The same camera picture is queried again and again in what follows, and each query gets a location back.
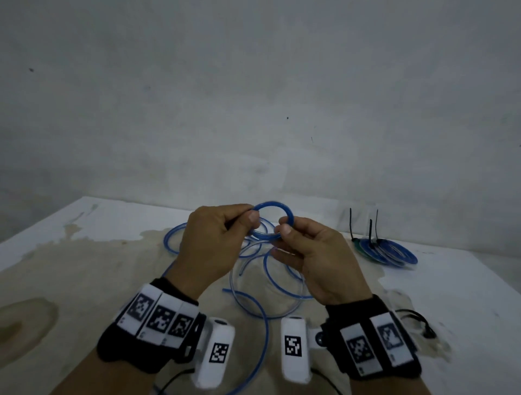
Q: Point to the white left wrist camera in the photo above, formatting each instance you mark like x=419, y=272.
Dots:
x=215, y=354

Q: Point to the bundle of black cable ties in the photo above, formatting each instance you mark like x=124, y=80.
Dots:
x=421, y=321

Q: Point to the person's left hand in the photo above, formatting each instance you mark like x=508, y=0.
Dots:
x=207, y=252

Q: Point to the black right wristband with markers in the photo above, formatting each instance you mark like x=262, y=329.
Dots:
x=370, y=337

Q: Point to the black left wristband with markers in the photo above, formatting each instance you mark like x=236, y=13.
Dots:
x=146, y=329

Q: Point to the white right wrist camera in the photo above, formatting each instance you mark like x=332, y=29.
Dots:
x=293, y=350

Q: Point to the black wristband with markers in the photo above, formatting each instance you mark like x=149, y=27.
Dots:
x=370, y=337
x=146, y=329

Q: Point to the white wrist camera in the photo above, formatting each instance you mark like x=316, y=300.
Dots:
x=215, y=354
x=293, y=350

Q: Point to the person's right hand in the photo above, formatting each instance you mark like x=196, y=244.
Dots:
x=325, y=264

